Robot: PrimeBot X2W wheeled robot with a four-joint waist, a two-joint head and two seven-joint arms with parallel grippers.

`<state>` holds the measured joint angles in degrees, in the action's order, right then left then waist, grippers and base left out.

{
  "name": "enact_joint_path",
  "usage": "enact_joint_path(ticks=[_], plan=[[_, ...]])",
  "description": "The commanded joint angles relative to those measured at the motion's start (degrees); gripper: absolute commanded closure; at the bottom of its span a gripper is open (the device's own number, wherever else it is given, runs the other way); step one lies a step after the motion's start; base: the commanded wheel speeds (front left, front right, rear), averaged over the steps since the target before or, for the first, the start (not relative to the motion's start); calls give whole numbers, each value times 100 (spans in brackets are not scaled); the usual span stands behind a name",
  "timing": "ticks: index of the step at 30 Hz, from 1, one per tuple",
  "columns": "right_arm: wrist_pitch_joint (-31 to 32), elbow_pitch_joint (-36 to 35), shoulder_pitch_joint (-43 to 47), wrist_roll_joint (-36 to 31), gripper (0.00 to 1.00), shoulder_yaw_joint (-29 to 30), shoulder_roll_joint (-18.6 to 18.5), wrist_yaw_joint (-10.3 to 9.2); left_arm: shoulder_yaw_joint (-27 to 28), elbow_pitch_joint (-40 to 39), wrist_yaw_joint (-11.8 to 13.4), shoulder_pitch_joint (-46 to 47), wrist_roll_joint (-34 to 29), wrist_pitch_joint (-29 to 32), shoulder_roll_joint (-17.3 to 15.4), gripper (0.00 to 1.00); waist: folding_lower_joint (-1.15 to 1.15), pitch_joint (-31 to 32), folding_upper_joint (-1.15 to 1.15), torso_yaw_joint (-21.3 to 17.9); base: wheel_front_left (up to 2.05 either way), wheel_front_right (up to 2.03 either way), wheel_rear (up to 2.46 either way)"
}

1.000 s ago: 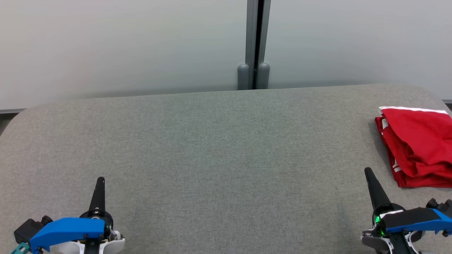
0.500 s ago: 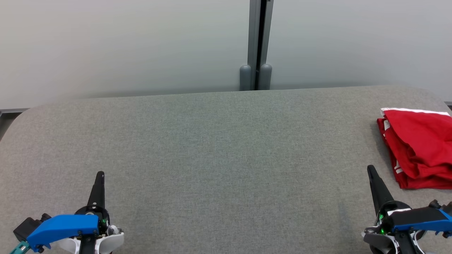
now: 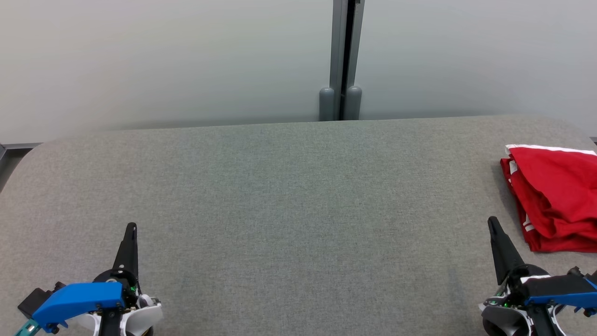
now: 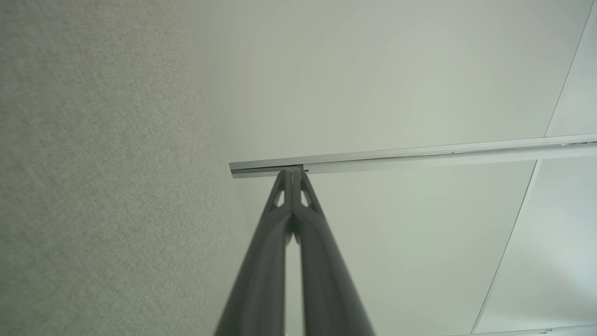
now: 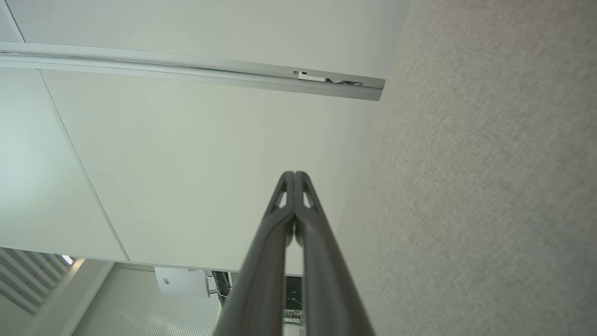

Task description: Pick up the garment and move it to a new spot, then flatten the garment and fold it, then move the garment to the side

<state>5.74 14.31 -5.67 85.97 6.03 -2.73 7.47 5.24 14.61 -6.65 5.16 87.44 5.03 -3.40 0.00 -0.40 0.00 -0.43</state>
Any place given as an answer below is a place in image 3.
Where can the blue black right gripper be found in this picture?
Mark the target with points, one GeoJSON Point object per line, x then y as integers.
{"type": "Point", "coordinates": [559, 289]}

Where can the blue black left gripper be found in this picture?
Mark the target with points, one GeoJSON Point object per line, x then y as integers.
{"type": "Point", "coordinates": [79, 301]}

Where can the red white t-shirt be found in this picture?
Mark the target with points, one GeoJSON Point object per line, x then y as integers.
{"type": "Point", "coordinates": [515, 186]}

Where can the red shorts with white stripe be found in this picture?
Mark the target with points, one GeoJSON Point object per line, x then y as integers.
{"type": "Point", "coordinates": [559, 196]}

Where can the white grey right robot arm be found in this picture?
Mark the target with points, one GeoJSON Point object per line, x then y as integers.
{"type": "Point", "coordinates": [506, 319]}

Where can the grey fabric upholstered bench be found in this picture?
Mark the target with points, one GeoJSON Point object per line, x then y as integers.
{"type": "Point", "coordinates": [298, 210]}

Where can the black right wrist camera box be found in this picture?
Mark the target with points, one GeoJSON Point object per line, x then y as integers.
{"type": "Point", "coordinates": [578, 272]}

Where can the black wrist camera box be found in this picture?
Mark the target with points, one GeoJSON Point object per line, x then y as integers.
{"type": "Point", "coordinates": [578, 272]}
{"type": "Point", "coordinates": [35, 298]}

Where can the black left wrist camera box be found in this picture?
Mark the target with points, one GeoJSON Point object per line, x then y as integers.
{"type": "Point", "coordinates": [35, 298]}

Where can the grey wall base rail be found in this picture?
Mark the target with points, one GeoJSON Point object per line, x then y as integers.
{"type": "Point", "coordinates": [14, 148]}

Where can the grey rounded post foot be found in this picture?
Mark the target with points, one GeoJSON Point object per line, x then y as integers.
{"type": "Point", "coordinates": [326, 105]}
{"type": "Point", "coordinates": [353, 103]}

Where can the grey metal partition post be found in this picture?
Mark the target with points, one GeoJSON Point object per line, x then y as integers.
{"type": "Point", "coordinates": [347, 46]}

